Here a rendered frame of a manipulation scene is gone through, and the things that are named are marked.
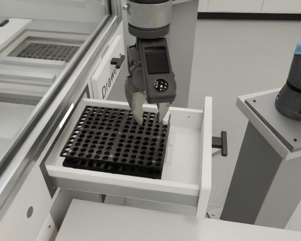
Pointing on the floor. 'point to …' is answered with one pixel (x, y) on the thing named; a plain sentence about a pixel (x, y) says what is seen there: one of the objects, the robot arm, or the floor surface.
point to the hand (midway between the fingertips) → (150, 120)
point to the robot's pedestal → (264, 176)
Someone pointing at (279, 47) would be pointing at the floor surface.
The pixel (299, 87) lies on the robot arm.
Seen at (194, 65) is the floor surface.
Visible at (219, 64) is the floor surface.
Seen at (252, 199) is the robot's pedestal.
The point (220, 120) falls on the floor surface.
